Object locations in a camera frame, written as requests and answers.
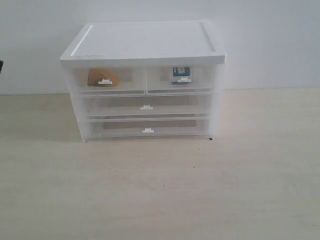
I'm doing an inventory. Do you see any clear drawer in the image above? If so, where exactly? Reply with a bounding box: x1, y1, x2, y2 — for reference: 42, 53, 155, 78
79, 117, 212, 141
72, 94, 213, 118
145, 65, 215, 94
66, 67, 146, 95

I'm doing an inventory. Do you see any white blue pill bottle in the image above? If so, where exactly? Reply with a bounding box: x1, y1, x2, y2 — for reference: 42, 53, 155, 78
170, 66, 193, 84

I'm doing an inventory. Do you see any yellow sponge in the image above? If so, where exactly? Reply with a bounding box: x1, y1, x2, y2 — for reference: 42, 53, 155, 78
87, 68, 119, 87

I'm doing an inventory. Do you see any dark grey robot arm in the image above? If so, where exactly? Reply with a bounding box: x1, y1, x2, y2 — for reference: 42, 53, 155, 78
0, 60, 4, 73

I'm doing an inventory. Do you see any white plastic drawer cabinet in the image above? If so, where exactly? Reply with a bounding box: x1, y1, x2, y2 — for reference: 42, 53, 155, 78
60, 20, 227, 142

